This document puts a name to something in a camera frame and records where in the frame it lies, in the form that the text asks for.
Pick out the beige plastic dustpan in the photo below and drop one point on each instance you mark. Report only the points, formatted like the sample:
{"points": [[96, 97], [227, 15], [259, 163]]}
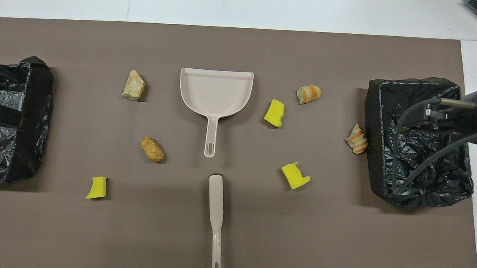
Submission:
{"points": [[216, 92]]}

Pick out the beige hand brush black bristles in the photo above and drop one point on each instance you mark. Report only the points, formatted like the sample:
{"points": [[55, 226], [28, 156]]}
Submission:
{"points": [[215, 197]]}

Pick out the notched yellow sponge piece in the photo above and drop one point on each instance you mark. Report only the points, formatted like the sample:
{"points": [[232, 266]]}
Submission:
{"points": [[293, 176]]}

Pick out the striped croissant piece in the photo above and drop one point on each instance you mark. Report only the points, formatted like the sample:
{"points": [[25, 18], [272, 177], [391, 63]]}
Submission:
{"points": [[357, 140], [308, 94]]}

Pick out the brown bread roll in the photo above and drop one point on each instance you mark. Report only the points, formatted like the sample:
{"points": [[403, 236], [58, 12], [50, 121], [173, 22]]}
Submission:
{"points": [[152, 149]]}

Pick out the small yellow sponge piece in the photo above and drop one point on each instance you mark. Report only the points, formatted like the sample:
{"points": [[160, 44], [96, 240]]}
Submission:
{"points": [[97, 188]]}

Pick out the brown paper table mat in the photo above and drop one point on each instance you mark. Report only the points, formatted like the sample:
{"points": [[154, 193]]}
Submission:
{"points": [[242, 49]]}

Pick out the pale layered bread chunk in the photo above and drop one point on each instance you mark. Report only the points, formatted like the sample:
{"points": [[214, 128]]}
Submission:
{"points": [[133, 86]]}

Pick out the black bag-lined bin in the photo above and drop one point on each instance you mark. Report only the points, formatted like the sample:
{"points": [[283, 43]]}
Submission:
{"points": [[38, 101], [458, 176]]}

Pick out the yellow sponge block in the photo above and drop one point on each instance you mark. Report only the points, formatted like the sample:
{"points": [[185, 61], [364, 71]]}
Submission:
{"points": [[274, 112]]}

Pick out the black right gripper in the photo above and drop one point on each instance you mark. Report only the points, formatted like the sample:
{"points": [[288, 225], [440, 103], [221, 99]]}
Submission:
{"points": [[456, 121]]}

